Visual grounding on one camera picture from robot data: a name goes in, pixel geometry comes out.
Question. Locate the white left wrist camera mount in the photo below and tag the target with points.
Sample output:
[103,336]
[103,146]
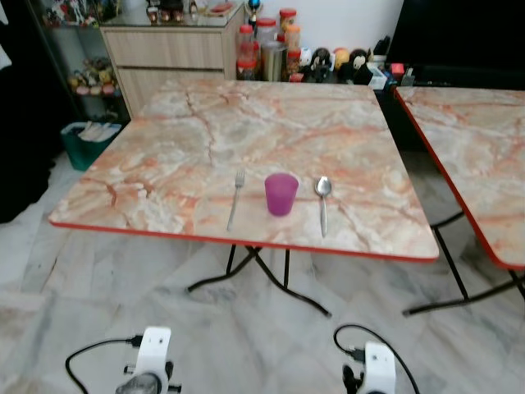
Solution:
[154,349]

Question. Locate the light wooden drawer cabinet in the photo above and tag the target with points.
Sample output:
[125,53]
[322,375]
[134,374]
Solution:
[172,49]

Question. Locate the white plush toy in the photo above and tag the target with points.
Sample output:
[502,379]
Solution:
[305,57]

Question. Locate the marble-pattern folding table red edge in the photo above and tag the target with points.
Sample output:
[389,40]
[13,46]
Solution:
[205,139]
[484,148]

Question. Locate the glass display shelf with toys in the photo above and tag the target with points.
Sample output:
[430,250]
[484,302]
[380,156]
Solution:
[82,49]

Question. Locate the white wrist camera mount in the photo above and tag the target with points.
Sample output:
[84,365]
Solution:
[154,349]
[379,369]

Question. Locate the silver metal spoon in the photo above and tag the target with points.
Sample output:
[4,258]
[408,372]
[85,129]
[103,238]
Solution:
[323,187]

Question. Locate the silver metal fork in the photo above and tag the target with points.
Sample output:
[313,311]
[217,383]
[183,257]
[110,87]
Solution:
[236,197]

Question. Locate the yellow plush toy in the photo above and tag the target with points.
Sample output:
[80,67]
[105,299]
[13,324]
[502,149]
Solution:
[340,57]

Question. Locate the stainless steel canister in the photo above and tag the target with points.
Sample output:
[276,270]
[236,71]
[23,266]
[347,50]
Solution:
[273,59]

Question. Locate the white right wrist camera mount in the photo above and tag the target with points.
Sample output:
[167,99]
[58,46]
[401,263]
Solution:
[379,369]

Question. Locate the small red box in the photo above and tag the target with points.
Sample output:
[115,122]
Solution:
[397,69]

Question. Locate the black television screen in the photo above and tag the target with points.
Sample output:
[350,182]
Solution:
[459,33]

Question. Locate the green plastic bin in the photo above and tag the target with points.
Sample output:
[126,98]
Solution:
[82,154]

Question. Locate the black plush toy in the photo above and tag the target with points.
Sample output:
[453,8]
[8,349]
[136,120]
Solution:
[358,64]
[321,62]

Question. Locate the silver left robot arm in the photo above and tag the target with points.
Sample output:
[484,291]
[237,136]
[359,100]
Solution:
[141,384]

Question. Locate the red-lid plastic jar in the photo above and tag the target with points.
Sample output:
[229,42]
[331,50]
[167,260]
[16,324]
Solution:
[267,29]
[287,16]
[245,49]

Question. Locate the purple plastic cup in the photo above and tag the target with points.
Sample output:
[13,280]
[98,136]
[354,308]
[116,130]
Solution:
[281,197]

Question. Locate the small white box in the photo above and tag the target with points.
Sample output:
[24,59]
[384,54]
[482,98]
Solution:
[377,79]

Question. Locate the white folded papers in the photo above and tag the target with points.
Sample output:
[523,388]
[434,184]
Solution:
[97,130]

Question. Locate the orange snack jar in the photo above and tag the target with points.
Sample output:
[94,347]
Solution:
[293,41]

